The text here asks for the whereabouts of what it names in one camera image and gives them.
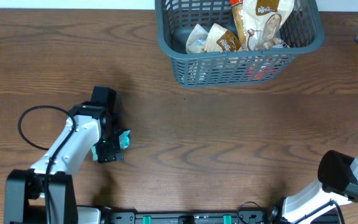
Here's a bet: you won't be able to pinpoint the beige cookie bag with barcode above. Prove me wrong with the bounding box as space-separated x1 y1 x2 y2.
242 0 295 51

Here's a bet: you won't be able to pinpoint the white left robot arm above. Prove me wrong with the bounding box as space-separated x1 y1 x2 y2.
4 86 123 223

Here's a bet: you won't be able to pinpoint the grey plastic lattice basket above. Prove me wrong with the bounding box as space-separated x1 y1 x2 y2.
155 0 324 87

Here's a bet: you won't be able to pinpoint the beige PanBee snack bag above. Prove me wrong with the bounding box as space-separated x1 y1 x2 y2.
205 24 242 52

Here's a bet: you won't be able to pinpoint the black mounting rail base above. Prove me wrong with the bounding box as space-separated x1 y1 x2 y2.
109 209 267 224

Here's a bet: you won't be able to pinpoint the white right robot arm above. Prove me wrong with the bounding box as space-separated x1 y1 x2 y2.
268 150 358 223

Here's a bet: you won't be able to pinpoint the teal snack packet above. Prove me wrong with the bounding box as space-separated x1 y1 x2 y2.
91 130 131 164

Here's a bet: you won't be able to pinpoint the orange cracker sleeve package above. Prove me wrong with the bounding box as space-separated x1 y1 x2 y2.
230 0 247 50

